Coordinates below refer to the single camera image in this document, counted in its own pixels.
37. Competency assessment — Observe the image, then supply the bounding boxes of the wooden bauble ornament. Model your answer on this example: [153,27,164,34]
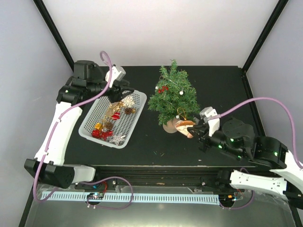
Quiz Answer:
[175,120,196,139]

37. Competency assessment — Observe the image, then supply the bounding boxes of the white plastic basket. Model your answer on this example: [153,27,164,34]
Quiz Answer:
[79,90,147,149]

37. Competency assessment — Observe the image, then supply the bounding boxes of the red berry sprig ornament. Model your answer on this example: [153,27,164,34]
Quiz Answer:
[158,86,169,94]

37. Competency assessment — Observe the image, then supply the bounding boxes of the white ball light string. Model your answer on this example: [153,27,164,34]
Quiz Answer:
[154,77,200,127]

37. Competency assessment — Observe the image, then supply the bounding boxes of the small green christmas tree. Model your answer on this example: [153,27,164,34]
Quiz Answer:
[148,59,200,134]

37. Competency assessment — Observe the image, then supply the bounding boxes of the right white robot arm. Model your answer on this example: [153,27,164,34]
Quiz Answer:
[186,118,303,209]

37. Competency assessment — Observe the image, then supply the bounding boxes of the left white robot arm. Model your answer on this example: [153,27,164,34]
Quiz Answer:
[24,60,134,189]

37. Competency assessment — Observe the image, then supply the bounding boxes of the gold bell ornament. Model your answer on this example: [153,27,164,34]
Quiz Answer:
[118,101,125,107]

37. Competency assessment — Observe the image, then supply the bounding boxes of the white wooden snowflake ornament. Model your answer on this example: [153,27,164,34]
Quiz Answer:
[122,95,134,108]

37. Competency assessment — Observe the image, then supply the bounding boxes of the brown pine cone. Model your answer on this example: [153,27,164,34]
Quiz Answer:
[104,122,114,131]
[125,107,136,115]

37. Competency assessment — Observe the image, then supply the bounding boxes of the red santa figure ornament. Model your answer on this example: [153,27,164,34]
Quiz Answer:
[111,112,120,121]

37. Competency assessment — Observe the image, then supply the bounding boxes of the gold gift box ornament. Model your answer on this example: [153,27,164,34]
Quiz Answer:
[94,122,103,131]

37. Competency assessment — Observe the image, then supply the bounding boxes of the red bow ornament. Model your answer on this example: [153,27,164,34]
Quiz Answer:
[99,131,113,141]

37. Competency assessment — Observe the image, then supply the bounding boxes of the red gift box ornament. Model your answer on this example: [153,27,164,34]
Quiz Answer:
[91,129,101,139]

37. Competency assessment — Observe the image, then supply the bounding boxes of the silver star ornament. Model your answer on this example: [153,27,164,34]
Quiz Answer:
[109,133,126,146]

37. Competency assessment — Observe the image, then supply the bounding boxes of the small circuit board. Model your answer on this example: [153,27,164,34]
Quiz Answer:
[87,192,104,200]

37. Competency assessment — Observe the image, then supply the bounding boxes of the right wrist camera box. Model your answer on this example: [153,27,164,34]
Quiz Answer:
[199,106,220,137]

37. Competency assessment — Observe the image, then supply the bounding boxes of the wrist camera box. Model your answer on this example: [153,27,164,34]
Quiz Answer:
[199,106,220,137]
[111,64,126,82]

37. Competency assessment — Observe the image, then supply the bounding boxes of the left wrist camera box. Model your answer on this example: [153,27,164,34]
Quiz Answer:
[111,64,126,82]

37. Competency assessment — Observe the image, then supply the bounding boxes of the light blue cable duct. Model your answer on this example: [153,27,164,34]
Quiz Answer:
[41,192,220,205]

